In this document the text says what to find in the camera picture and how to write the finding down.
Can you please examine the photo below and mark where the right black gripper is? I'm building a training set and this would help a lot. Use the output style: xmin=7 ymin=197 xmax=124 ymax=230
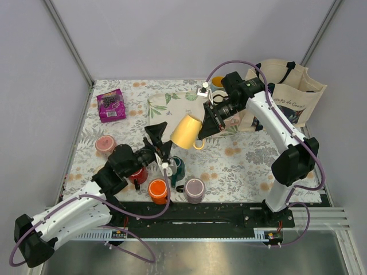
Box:
xmin=198 ymin=97 xmax=244 ymax=140

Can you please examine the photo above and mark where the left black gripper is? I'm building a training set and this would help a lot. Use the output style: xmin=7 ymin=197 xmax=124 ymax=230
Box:
xmin=124 ymin=121 xmax=173 ymax=178

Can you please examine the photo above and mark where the yellow mug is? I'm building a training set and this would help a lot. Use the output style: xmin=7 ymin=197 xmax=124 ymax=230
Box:
xmin=170 ymin=114 xmax=205 ymax=150

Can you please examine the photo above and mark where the light green mug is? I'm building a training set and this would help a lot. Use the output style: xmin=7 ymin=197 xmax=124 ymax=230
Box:
xmin=213 ymin=90 xmax=229 ymax=105

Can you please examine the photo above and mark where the dark green mug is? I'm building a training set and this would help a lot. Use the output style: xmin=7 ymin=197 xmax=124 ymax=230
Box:
xmin=170 ymin=156 xmax=185 ymax=188

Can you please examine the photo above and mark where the blue floral mug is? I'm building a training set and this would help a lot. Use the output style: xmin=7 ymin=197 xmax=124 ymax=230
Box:
xmin=210 ymin=76 xmax=224 ymax=91

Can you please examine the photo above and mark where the mauve purple mug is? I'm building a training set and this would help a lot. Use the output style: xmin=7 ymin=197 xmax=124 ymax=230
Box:
xmin=184 ymin=178 xmax=205 ymax=204

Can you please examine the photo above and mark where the pink faceted mug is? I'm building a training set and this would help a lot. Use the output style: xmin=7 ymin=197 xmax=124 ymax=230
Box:
xmin=224 ymin=113 xmax=240 ymax=129

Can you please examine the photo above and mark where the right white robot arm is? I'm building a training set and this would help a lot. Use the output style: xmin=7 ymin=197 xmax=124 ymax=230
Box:
xmin=198 ymin=72 xmax=319 ymax=227

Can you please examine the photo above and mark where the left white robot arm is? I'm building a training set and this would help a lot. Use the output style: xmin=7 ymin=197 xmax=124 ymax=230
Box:
xmin=9 ymin=122 xmax=173 ymax=268

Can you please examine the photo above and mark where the red mug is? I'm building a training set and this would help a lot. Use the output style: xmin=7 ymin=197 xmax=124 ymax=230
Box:
xmin=128 ymin=167 xmax=148 ymax=190

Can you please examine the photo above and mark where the orange mug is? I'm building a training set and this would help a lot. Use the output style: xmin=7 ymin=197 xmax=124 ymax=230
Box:
xmin=148 ymin=179 xmax=170 ymax=205

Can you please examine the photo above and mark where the pink patterned mug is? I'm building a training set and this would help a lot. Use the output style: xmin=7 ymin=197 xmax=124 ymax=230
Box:
xmin=95 ymin=135 xmax=117 ymax=157

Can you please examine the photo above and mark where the leaf print tray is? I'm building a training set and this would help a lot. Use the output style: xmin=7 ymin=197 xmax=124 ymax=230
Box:
xmin=146 ymin=91 xmax=239 ymax=138

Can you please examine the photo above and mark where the floral tablecloth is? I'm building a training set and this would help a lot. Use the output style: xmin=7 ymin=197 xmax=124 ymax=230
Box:
xmin=63 ymin=78 xmax=322 ymax=205

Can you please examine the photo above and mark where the purple snack box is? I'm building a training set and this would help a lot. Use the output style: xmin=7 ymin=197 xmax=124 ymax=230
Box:
xmin=97 ymin=89 xmax=127 ymax=123

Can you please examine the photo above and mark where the beige canvas tote bag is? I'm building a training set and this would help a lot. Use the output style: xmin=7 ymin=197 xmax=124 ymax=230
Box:
xmin=256 ymin=59 xmax=327 ymax=128

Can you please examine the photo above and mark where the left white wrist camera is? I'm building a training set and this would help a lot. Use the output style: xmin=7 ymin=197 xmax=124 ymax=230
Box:
xmin=159 ymin=159 xmax=178 ymax=177

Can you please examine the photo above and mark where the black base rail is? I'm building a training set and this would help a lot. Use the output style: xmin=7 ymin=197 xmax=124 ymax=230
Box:
xmin=91 ymin=200 xmax=296 ymax=240

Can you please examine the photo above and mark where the white cable duct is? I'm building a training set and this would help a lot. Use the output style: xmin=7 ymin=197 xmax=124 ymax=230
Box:
xmin=73 ymin=224 xmax=271 ymax=243

